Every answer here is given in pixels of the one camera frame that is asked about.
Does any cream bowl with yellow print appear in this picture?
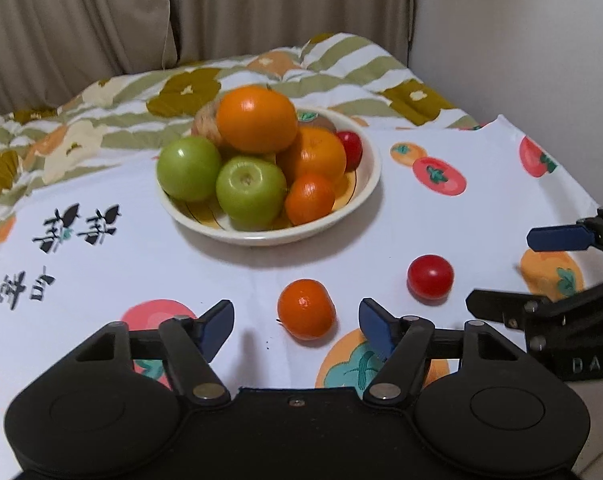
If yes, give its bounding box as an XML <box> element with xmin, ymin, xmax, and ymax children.
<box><xmin>155</xmin><ymin>105</ymin><xmax>382</xmax><ymax>247</ymax></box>

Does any small red tomato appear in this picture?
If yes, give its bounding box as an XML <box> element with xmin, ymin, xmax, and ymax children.
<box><xmin>336</xmin><ymin>131</ymin><xmax>363</xmax><ymax>171</ymax></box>
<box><xmin>407</xmin><ymin>254</ymin><xmax>455</xmax><ymax>302</ymax></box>

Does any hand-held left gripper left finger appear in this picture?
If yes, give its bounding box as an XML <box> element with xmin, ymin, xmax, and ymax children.
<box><xmin>74</xmin><ymin>299</ymin><xmax>236</xmax><ymax>403</ymax></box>

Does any small mandarin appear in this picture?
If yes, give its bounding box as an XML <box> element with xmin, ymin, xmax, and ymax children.
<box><xmin>284</xmin><ymin>173</ymin><xmax>336</xmax><ymax>227</ymax></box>
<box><xmin>277</xmin><ymin>279</ymin><xmax>337</xmax><ymax>342</ymax></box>

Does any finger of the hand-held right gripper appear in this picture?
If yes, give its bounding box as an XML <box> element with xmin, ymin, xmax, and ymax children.
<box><xmin>465</xmin><ymin>274</ymin><xmax>603</xmax><ymax>332</ymax></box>
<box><xmin>526</xmin><ymin>205</ymin><xmax>603</xmax><ymax>261</ymax></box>

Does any beige curtain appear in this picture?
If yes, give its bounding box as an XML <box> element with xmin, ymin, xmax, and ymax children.
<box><xmin>0</xmin><ymin>0</ymin><xmax>417</xmax><ymax>121</ymax></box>

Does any floral striped blanket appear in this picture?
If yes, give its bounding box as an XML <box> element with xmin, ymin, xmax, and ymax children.
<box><xmin>0</xmin><ymin>32</ymin><xmax>487</xmax><ymax>261</ymax></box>

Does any medium orange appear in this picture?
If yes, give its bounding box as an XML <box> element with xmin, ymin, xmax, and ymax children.
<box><xmin>276</xmin><ymin>126</ymin><xmax>347</xmax><ymax>186</ymax></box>

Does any brown kiwi with green sticker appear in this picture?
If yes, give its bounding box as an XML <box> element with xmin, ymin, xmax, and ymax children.
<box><xmin>295</xmin><ymin>109</ymin><xmax>338</xmax><ymax>133</ymax></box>

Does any large orange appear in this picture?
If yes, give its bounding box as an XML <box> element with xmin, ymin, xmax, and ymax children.
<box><xmin>216</xmin><ymin>86</ymin><xmax>299</xmax><ymax>155</ymax></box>

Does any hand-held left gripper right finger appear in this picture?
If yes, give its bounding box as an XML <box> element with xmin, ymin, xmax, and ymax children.
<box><xmin>357</xmin><ymin>297</ymin><xmax>522</xmax><ymax>403</ymax></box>

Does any green apple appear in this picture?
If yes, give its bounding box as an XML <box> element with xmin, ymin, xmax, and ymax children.
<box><xmin>216</xmin><ymin>155</ymin><xmax>288</xmax><ymax>231</ymax></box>
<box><xmin>156</xmin><ymin>136</ymin><xmax>223</xmax><ymax>203</ymax></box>

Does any white fruit-printed cloth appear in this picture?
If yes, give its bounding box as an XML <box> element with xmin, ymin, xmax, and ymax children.
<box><xmin>0</xmin><ymin>115</ymin><xmax>602</xmax><ymax>480</ymax></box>

